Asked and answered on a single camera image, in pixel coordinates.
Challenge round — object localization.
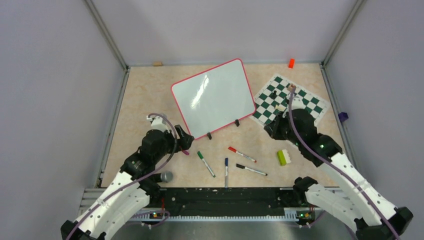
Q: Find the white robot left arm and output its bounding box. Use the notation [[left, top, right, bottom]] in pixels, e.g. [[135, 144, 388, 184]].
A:
[[60, 125, 195, 240]]

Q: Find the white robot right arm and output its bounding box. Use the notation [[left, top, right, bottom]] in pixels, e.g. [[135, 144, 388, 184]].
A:
[[264, 109, 414, 240]]

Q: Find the green cap whiteboard marker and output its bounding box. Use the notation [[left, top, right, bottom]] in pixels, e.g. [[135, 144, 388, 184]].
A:
[[197, 151, 216, 178]]

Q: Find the blue cap whiteboard marker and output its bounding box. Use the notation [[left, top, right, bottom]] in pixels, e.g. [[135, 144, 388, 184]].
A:
[[224, 157, 229, 188]]

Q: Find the red cap whiteboard marker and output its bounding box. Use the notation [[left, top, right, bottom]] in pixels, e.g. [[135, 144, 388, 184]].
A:
[[228, 146, 257, 163]]

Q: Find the pink framed whiteboard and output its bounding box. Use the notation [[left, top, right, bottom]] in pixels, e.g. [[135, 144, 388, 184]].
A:
[[171, 58, 256, 139]]

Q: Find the black cap whiteboard marker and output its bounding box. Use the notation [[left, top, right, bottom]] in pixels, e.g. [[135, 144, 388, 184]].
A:
[[236, 163, 268, 176]]

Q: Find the white chess piece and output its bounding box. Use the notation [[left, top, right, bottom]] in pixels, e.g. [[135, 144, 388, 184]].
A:
[[275, 105, 286, 112]]

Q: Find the green white chessboard mat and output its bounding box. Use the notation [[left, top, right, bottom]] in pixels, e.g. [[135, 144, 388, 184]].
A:
[[250, 73, 331, 130]]

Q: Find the green white toy brick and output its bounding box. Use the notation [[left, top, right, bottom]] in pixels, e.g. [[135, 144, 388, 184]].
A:
[[277, 149, 291, 166]]

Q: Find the black grey microphone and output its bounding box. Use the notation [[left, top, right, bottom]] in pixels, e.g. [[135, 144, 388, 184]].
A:
[[149, 171, 174, 183]]

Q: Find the wooden cube on chessboard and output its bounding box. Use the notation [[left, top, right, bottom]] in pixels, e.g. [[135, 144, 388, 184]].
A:
[[287, 84, 297, 93]]

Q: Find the purple block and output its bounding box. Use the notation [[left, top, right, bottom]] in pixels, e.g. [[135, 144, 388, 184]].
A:
[[338, 112, 349, 123]]

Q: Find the orange block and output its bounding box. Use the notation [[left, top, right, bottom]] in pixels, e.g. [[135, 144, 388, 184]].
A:
[[288, 58, 296, 69]]

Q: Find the wooden cork piece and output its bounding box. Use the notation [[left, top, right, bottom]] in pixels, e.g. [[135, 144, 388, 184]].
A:
[[152, 61, 163, 67]]

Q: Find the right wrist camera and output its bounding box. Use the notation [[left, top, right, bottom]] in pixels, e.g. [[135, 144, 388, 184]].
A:
[[291, 98, 306, 110]]

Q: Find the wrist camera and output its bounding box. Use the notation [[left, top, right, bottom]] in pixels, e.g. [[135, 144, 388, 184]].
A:
[[291, 98, 306, 110], [146, 114, 170, 132]]

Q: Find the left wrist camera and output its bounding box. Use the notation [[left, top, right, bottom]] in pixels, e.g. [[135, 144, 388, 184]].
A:
[[146, 114, 170, 132]]

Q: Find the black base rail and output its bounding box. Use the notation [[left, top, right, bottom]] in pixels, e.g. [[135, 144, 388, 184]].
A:
[[131, 187, 322, 225]]

